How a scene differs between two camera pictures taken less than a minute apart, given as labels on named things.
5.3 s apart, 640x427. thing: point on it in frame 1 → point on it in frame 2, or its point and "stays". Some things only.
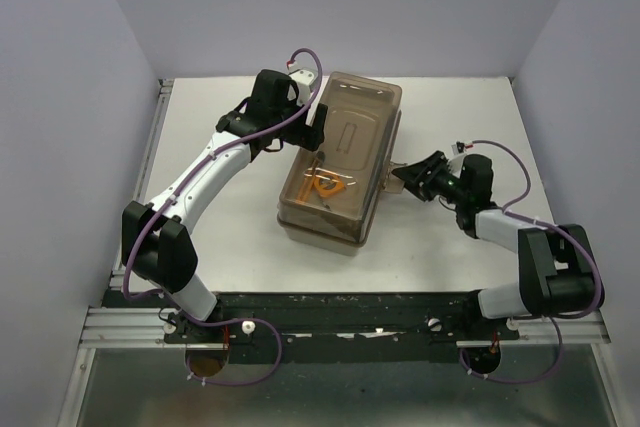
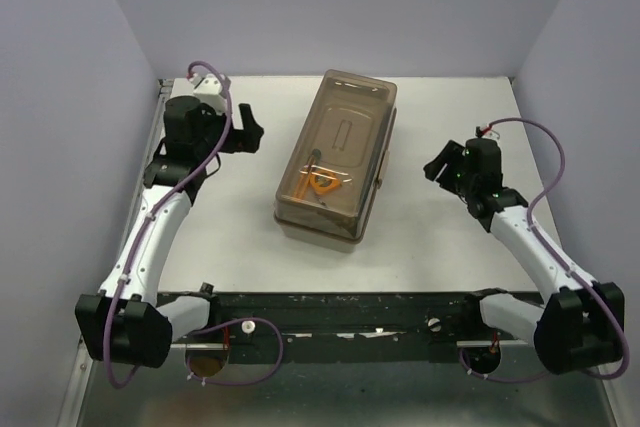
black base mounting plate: x=329 y=328 stays
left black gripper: x=308 y=137 → x=241 y=141
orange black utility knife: x=308 y=178 stays
